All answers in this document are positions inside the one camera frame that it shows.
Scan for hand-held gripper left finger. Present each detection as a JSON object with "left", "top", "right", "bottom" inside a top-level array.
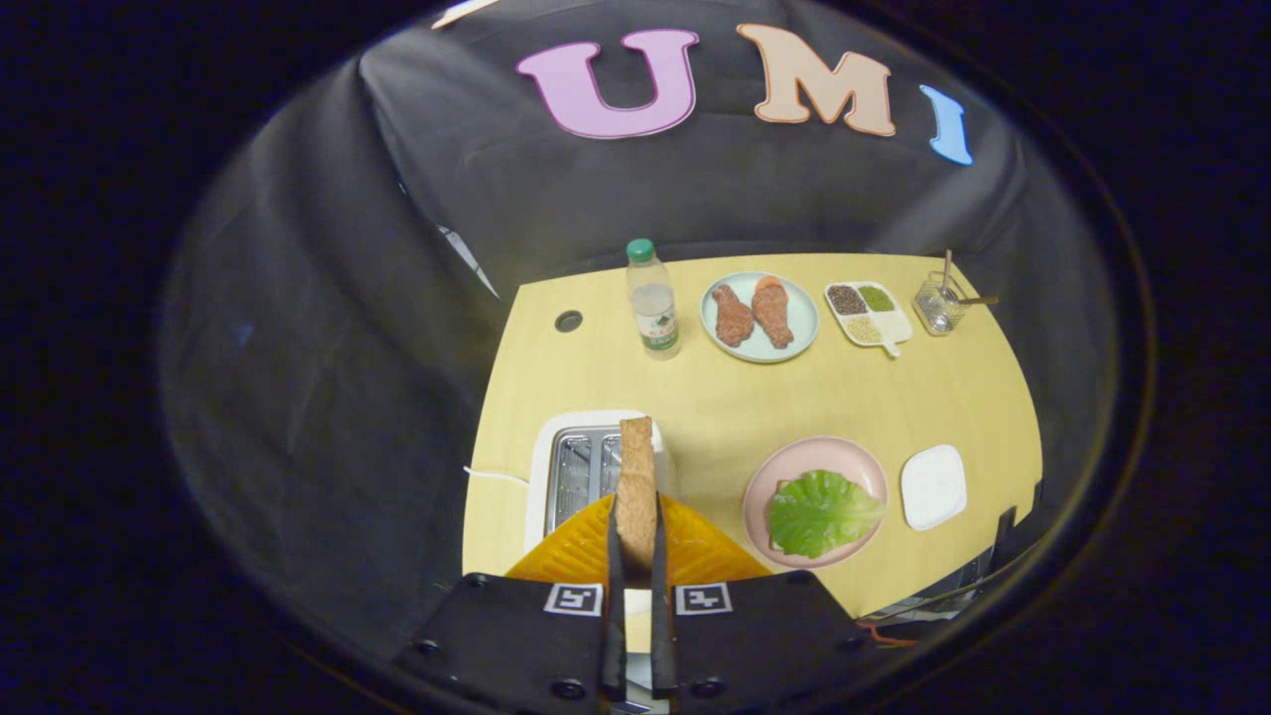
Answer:
[{"left": 392, "top": 494, "right": 629, "bottom": 715}]

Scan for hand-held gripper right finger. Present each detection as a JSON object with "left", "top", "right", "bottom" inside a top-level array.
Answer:
[{"left": 650, "top": 494, "right": 870, "bottom": 715}]

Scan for toasted bread slice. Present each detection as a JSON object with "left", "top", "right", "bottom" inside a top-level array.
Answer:
[{"left": 616, "top": 416, "right": 659, "bottom": 575}]

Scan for green lettuce leaf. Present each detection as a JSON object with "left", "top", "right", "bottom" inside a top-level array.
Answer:
[{"left": 767, "top": 470, "right": 888, "bottom": 559}]

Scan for white toaster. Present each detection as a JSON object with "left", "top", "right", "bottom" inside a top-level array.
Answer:
[{"left": 524, "top": 409, "right": 679, "bottom": 651}]

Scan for pink round plate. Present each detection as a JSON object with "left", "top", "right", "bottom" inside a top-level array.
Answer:
[{"left": 743, "top": 436, "right": 890, "bottom": 570}]

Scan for white square plate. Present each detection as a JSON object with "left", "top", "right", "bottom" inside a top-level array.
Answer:
[{"left": 900, "top": 444, "right": 968, "bottom": 532}]

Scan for clear plastic water bottle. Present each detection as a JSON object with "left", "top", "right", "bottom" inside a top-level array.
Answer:
[{"left": 626, "top": 238, "right": 682, "bottom": 360}]

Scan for brown meat piece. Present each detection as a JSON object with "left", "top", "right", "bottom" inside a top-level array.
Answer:
[
  {"left": 752, "top": 276, "right": 795, "bottom": 350},
  {"left": 711, "top": 283, "right": 756, "bottom": 349}
]

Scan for pale green round plate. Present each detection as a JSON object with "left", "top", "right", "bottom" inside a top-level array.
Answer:
[{"left": 700, "top": 271, "right": 820, "bottom": 364}]

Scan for white divided seasoning tray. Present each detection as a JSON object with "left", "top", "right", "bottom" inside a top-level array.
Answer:
[{"left": 824, "top": 281, "right": 915, "bottom": 358}]

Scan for black backdrop cloth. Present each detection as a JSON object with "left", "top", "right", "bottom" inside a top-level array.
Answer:
[{"left": 164, "top": 0, "right": 1113, "bottom": 656}]

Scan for clear glass utensil holder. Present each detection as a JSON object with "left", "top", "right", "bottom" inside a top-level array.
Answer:
[{"left": 914, "top": 271, "right": 967, "bottom": 337}]

